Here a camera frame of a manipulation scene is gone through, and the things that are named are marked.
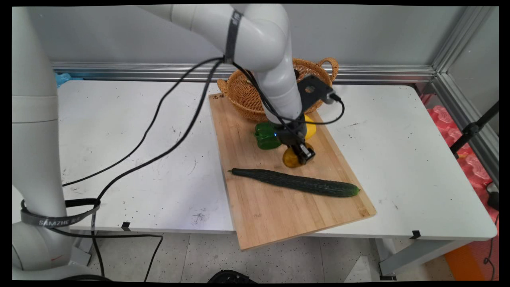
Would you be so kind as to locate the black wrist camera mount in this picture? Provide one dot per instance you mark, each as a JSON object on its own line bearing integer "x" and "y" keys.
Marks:
{"x": 312, "y": 89}

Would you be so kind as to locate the yellow bell pepper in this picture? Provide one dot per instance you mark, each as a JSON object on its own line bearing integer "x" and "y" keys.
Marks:
{"x": 310, "y": 127}

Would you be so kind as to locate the wooden cutting board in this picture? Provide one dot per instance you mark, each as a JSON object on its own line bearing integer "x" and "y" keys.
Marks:
{"x": 279, "y": 207}

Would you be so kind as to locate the red foam mat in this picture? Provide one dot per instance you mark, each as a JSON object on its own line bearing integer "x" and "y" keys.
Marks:
{"x": 458, "y": 143}

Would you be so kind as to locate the black round object on floor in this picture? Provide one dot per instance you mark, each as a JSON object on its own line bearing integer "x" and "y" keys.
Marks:
{"x": 231, "y": 276}

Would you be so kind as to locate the blue foam mat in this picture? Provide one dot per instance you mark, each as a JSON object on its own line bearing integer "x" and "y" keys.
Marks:
{"x": 63, "y": 77}

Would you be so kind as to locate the horizontal aluminium frame rail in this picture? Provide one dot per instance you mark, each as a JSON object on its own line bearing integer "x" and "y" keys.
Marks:
{"x": 378, "y": 73}

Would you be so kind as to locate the aluminium frame corner post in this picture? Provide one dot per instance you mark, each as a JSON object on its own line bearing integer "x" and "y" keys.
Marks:
{"x": 462, "y": 71}

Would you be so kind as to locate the orange floor mat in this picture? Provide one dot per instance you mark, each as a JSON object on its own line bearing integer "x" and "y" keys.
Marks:
{"x": 470, "y": 261}

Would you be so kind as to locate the woven wicker basket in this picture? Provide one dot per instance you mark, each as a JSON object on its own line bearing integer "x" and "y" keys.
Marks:
{"x": 243, "y": 99}

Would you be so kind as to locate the green bell pepper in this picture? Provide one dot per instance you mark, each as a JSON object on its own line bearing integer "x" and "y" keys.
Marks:
{"x": 263, "y": 137}

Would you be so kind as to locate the brown orange bell pepper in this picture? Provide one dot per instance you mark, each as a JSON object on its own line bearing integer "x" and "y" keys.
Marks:
{"x": 291, "y": 159}

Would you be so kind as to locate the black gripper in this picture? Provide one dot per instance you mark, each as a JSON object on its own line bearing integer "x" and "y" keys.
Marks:
{"x": 289, "y": 133}

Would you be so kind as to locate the black tape marker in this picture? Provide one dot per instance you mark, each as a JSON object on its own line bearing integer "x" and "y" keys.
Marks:
{"x": 126, "y": 226}
{"x": 415, "y": 234}

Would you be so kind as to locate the grey table leg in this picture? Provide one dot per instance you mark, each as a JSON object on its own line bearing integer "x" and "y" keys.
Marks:
{"x": 418, "y": 255}
{"x": 83, "y": 247}

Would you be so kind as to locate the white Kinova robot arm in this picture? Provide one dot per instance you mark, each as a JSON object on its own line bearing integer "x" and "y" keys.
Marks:
{"x": 255, "y": 40}

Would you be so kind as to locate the black tripod stand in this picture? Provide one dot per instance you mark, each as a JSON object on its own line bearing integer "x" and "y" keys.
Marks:
{"x": 472, "y": 129}

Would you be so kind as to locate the black power adapter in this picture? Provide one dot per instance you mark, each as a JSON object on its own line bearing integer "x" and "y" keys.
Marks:
{"x": 493, "y": 197}

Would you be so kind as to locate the long dark green cucumber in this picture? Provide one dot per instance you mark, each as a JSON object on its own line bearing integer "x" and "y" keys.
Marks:
{"x": 299, "y": 182}

